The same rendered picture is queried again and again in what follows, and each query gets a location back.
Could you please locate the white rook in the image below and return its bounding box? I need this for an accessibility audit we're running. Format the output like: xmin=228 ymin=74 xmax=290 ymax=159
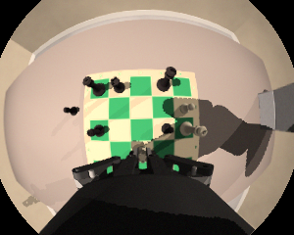
xmin=138 ymin=146 xmax=147 ymax=164

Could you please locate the green and cream chessboard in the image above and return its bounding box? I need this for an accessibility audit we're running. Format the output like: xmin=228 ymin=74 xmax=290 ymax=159
xmin=83 ymin=70 xmax=200 ymax=164

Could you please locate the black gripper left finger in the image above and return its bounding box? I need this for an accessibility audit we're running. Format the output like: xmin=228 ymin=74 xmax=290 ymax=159
xmin=72 ymin=148 xmax=139 ymax=190

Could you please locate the white king chess piece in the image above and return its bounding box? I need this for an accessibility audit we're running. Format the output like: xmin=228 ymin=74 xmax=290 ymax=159
xmin=179 ymin=121 xmax=208 ymax=137

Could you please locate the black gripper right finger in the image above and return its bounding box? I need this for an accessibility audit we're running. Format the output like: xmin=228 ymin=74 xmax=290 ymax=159
xmin=146 ymin=148 xmax=214 ymax=187

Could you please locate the white pawn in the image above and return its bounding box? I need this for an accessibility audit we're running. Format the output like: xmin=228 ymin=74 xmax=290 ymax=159
xmin=180 ymin=103 xmax=195 ymax=114

